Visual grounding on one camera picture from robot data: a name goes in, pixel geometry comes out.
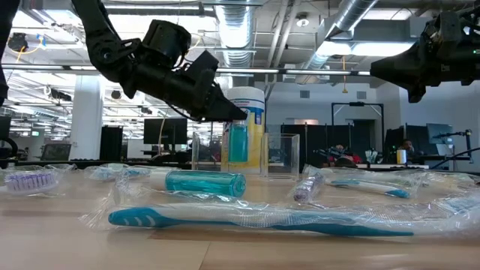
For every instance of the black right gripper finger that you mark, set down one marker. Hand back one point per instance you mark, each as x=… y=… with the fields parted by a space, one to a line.
x=401 y=81
x=397 y=67

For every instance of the teal mouthwash bottle white cap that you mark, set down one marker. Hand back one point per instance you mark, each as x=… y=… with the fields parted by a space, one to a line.
x=202 y=182
x=238 y=144

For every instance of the purple toothbrush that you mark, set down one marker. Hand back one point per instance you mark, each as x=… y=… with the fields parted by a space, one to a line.
x=305 y=189
x=30 y=182

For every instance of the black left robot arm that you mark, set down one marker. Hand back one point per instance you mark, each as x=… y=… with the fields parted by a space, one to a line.
x=107 y=52

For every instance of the bright ceiling light panel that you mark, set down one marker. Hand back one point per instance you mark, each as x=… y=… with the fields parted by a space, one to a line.
x=375 y=48

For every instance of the white yellow Lysol wipes canister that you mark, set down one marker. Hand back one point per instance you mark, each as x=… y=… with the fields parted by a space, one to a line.
x=255 y=138

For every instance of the black computer monitor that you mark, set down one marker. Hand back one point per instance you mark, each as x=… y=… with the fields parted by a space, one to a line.
x=4 y=127
x=165 y=131

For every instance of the person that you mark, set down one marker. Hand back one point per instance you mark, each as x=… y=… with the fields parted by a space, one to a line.
x=407 y=144
x=354 y=159

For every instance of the grey computer monitor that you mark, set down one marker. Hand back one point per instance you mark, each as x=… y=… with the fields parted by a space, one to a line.
x=439 y=133

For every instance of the clear acrylic organizer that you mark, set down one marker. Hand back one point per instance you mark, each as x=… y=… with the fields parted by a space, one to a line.
x=281 y=157

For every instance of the white cup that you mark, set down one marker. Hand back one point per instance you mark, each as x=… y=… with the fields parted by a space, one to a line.
x=402 y=156

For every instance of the long linear ceiling light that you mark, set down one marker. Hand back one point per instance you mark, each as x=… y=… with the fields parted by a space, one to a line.
x=322 y=72

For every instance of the black boom stand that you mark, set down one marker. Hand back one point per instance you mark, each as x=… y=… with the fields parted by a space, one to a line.
x=468 y=144

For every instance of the black tall cabinet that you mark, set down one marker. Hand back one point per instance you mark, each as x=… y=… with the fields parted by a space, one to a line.
x=111 y=144

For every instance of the white square pillar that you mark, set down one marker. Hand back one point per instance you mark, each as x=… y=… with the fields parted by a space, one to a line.
x=87 y=120

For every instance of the dark room divider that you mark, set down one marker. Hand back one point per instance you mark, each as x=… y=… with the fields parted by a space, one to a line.
x=318 y=138

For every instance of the black mesh office chair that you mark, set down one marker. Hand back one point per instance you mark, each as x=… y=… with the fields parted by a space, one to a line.
x=55 y=152

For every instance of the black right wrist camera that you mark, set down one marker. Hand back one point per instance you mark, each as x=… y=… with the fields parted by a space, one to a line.
x=446 y=24

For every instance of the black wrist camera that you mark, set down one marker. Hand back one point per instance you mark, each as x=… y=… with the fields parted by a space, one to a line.
x=446 y=24
x=167 y=41

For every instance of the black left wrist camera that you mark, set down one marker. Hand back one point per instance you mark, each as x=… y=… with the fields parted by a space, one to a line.
x=167 y=41

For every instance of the black gantry frame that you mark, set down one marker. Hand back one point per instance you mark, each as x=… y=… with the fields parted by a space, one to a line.
x=357 y=104

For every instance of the ribbed metal air duct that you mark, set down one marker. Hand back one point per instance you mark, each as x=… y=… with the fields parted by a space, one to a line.
x=350 y=15

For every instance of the shiny foil air duct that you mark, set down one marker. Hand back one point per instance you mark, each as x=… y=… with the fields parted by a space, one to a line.
x=235 y=30

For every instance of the black aluminium table frame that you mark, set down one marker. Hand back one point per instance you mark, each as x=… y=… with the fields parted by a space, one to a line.
x=93 y=164

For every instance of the black ceiling camera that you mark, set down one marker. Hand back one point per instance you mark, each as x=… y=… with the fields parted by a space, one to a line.
x=17 y=42

